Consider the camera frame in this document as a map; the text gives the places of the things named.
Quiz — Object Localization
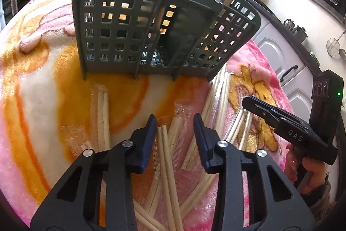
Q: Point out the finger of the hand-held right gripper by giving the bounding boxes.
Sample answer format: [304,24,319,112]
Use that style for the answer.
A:
[241,96,310,131]

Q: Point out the round wire strainer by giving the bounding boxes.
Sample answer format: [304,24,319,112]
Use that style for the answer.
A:
[326,37,342,59]

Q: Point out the pink printed bear blanket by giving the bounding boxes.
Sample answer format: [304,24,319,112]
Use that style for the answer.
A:
[0,0,333,231]

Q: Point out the black kitchen countertop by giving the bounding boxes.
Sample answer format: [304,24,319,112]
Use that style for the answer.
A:
[238,0,326,77]

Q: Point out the pile of chopsticks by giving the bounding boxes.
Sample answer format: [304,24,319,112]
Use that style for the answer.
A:
[67,69,260,231]

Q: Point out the person's right forearm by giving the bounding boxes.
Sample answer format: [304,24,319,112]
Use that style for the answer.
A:
[305,181,336,208]

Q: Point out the steel kettle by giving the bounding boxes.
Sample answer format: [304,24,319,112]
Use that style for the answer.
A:
[283,18,296,32]

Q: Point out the green plastic utensil holder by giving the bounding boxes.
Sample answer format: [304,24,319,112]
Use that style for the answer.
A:
[72,0,262,82]

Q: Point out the white kitchen cabinets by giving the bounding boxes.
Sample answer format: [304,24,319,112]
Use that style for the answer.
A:
[254,18,325,123]

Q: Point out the person's right hand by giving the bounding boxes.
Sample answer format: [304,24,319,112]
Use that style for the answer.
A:
[285,145,331,195]

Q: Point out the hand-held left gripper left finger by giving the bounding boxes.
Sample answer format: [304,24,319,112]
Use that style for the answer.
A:
[30,114,158,231]

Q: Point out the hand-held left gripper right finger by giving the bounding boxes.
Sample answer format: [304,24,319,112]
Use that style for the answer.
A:
[193,113,317,231]

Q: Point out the dark kettle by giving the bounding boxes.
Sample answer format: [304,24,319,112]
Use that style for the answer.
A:
[293,25,309,44]

